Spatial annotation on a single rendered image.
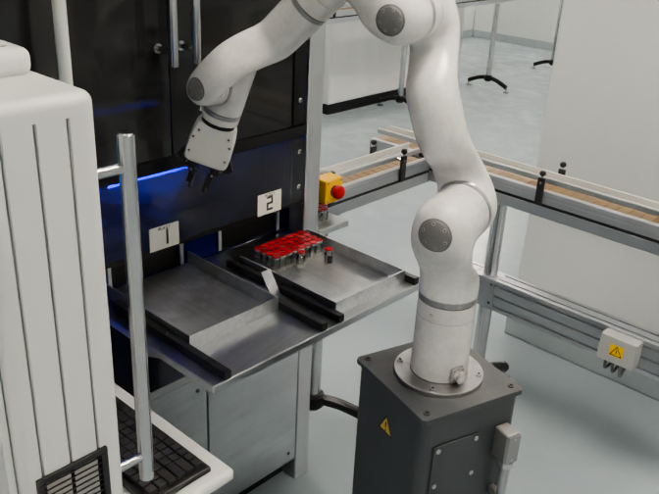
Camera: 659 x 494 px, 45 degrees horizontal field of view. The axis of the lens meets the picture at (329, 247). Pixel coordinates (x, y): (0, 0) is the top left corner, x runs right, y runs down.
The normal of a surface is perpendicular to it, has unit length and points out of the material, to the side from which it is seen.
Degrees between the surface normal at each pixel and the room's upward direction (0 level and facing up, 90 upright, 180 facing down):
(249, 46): 55
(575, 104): 90
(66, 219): 90
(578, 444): 0
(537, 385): 0
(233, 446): 90
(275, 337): 0
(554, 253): 90
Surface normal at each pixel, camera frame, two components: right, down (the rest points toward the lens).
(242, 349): 0.04, -0.91
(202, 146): -0.03, 0.51
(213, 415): 0.73, 0.32
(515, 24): -0.68, 0.28
